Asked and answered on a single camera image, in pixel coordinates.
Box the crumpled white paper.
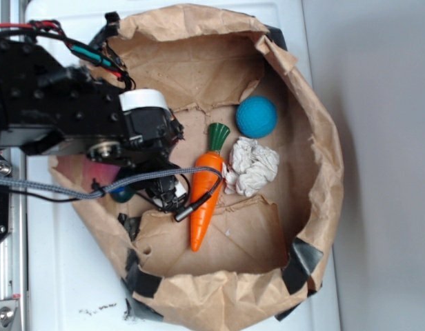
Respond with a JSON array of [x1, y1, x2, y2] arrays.
[[222, 137, 280, 197]]

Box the grey braided cable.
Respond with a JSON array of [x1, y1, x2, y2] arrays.
[[0, 165, 224, 223]]

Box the blue dimpled ball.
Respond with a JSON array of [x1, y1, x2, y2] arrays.
[[235, 96, 277, 139]]

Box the red and green wires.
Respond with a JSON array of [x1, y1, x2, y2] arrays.
[[0, 19, 136, 91]]

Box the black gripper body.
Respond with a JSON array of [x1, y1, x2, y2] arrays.
[[86, 89, 184, 172]]

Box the metal rail frame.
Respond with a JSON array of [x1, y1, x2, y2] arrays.
[[0, 1, 30, 330]]

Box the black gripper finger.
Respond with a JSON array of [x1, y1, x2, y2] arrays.
[[135, 170, 188, 211]]

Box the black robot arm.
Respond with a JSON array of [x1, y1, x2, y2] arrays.
[[0, 31, 188, 212]]

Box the dark green plastic pickle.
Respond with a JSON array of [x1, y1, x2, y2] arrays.
[[110, 168, 135, 203]]

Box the brown paper bag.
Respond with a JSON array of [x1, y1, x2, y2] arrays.
[[73, 4, 344, 330]]

